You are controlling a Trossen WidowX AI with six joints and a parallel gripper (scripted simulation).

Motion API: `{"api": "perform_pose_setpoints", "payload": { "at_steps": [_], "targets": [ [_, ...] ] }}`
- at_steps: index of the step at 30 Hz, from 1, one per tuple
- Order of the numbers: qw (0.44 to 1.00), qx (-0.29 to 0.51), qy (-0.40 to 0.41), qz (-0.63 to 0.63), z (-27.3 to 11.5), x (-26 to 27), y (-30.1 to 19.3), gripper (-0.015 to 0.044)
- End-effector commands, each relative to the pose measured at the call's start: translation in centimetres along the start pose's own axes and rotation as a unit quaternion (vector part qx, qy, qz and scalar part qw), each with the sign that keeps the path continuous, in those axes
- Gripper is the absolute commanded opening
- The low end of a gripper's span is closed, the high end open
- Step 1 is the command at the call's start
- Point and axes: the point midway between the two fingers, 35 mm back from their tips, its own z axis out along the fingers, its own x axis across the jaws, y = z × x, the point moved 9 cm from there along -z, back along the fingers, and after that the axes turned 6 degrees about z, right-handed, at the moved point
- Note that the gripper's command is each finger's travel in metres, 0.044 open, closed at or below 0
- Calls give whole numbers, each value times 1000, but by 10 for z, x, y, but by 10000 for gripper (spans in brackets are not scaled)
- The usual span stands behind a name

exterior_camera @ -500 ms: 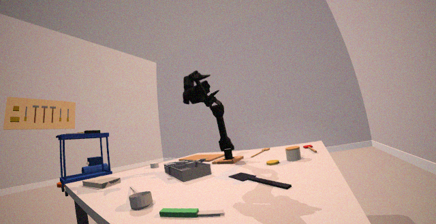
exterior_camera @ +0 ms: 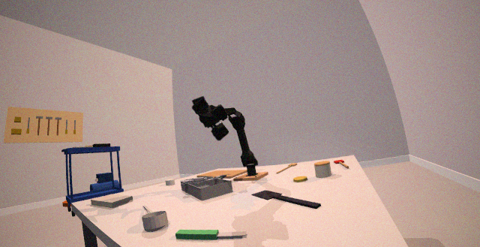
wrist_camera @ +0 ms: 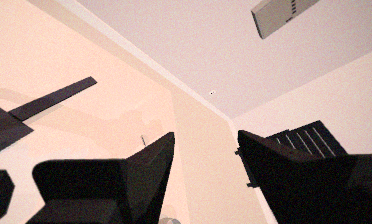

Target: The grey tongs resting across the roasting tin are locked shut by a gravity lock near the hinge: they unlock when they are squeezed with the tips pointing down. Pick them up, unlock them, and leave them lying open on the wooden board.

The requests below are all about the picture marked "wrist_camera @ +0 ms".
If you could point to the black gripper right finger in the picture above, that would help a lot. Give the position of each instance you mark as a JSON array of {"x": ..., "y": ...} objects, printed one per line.
[{"x": 301, "y": 188}]

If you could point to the grey saucepan with handle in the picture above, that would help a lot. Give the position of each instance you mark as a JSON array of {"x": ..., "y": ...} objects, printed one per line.
[{"x": 169, "y": 221}]

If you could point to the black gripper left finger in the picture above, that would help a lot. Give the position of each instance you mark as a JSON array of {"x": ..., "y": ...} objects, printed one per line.
[{"x": 138, "y": 183}]

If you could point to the black spatula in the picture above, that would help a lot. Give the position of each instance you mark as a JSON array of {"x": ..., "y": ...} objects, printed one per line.
[{"x": 12, "y": 128}]

